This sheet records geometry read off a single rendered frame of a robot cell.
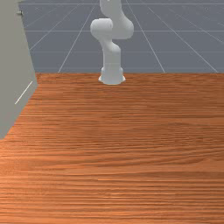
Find pale grey cabinet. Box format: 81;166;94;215
0;0;39;141

